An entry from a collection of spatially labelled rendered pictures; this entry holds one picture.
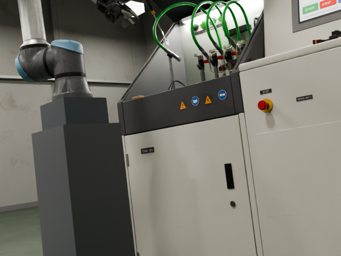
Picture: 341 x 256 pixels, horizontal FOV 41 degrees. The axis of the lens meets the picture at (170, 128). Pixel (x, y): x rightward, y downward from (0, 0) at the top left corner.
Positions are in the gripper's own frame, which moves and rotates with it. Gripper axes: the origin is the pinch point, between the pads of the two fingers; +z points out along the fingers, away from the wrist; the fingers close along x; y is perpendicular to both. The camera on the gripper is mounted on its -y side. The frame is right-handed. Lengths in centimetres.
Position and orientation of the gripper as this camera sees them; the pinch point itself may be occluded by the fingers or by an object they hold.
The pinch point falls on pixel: (136, 21)
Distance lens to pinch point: 228.6
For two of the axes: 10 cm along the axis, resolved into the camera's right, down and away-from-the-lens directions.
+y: -5.8, 7.2, -3.7
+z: 7.9, 6.2, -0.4
